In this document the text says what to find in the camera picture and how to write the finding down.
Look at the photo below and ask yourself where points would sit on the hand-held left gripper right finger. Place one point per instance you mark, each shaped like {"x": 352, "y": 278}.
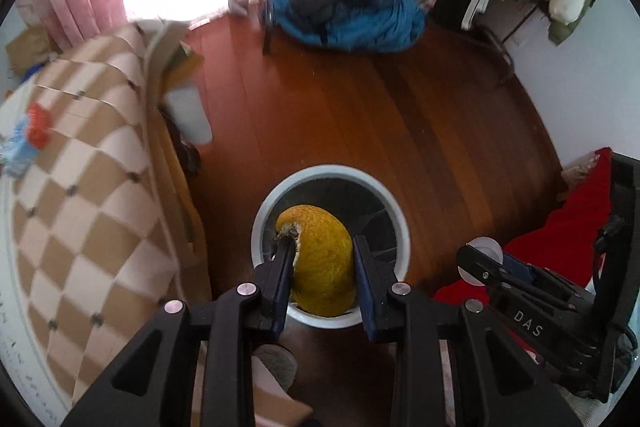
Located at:
{"x": 365, "y": 287}

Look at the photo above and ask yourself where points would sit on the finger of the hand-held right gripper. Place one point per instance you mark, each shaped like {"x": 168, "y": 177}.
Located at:
{"x": 480, "y": 264}
{"x": 517, "y": 264}

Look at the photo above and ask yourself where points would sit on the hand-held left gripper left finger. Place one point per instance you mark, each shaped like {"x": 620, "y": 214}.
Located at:
{"x": 285, "y": 277}

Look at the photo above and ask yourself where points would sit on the yellow orange peel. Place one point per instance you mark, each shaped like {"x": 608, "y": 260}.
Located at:
{"x": 320, "y": 267}

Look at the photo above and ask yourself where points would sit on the white round trash bin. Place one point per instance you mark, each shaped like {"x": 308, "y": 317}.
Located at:
{"x": 390, "y": 217}

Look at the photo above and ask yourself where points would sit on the red cloth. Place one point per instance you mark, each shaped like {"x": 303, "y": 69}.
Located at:
{"x": 565, "y": 227}

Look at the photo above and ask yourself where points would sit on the grey slipper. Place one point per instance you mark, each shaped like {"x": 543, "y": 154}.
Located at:
{"x": 275, "y": 364}

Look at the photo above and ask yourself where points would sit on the low wooden table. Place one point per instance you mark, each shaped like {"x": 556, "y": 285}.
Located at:
{"x": 175, "y": 217}

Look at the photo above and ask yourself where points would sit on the checkered tablecloth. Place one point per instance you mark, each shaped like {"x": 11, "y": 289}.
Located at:
{"x": 100, "y": 207}

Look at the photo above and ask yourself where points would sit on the brown cardboard box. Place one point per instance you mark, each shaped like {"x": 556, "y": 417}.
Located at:
{"x": 186, "y": 59}

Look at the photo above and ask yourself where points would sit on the blue jacket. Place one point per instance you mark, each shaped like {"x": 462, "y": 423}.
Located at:
{"x": 360, "y": 27}

